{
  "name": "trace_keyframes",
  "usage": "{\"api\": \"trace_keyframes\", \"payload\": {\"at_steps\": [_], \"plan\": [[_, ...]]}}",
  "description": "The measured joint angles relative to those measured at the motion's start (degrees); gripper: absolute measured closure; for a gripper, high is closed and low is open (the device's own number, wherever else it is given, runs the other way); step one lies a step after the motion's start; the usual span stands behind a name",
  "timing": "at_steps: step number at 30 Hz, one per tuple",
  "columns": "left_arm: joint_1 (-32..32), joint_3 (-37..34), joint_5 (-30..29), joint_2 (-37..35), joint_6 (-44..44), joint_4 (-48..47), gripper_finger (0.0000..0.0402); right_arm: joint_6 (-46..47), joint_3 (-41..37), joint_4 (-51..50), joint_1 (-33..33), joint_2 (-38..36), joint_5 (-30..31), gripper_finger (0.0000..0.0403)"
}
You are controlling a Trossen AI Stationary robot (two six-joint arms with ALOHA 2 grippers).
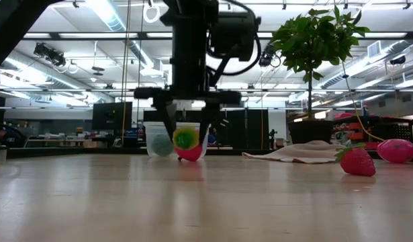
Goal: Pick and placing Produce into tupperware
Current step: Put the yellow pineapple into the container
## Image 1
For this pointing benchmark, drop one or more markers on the red bin storage shelf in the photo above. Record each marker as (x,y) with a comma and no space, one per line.
(394,129)

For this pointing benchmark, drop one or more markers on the clear plastic tupperware container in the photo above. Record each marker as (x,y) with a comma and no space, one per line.
(149,129)

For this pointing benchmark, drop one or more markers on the black monitor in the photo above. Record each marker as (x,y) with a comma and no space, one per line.
(108,116)

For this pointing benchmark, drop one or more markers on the green plant in black pot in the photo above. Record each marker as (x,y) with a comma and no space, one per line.
(310,134)

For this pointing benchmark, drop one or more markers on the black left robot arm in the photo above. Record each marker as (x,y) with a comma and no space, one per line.
(11,27)

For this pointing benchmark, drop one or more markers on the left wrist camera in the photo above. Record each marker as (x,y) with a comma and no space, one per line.
(236,33)

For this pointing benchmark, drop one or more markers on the red toy bell pepper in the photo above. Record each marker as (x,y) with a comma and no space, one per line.
(189,156)

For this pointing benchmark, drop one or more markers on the black ceiling device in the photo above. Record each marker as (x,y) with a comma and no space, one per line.
(50,53)
(267,55)

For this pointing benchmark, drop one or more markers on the beige cloth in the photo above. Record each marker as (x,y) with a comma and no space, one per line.
(303,153)

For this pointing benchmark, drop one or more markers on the yellow toy lemon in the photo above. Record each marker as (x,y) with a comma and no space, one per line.
(186,138)

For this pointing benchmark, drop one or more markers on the small black stand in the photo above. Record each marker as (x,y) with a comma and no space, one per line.
(272,138)

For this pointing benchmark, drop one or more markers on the cluttered background bench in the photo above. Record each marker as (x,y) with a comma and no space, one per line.
(58,139)

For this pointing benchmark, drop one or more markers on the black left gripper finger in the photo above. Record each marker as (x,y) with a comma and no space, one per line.
(209,114)
(167,117)

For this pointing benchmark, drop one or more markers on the person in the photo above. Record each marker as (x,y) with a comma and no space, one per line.
(13,138)

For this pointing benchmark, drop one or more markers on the red round toy fruit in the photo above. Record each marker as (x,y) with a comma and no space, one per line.
(396,151)

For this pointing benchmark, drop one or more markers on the black partition panels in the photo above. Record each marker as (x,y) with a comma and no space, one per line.
(246,127)

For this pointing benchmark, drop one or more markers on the red toy strawberry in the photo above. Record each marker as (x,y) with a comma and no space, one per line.
(357,163)

